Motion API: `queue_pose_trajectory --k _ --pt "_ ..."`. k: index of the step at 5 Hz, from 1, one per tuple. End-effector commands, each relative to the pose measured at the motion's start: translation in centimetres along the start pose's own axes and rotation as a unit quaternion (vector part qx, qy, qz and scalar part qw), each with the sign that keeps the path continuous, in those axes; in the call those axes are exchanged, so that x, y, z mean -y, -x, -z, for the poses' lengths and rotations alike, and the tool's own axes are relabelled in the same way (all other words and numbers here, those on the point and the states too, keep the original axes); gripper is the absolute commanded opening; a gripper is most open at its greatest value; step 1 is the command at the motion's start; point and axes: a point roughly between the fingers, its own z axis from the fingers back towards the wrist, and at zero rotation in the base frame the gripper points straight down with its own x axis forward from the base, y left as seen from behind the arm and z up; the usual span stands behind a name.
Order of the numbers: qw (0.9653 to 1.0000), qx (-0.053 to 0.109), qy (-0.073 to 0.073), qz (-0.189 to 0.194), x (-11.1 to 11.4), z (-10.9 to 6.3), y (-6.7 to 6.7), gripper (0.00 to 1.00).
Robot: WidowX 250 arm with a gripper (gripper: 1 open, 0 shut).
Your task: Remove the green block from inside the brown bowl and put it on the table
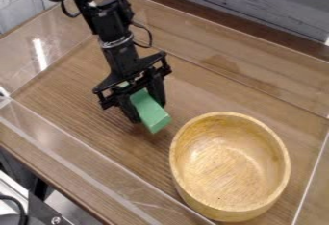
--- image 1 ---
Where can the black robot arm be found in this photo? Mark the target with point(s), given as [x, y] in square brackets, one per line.
[110, 18]

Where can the brown wooden bowl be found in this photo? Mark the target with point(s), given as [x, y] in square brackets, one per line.
[231, 166]

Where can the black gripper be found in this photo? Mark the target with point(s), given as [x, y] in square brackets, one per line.
[133, 73]

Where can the green rectangular block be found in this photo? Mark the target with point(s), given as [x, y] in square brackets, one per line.
[155, 116]

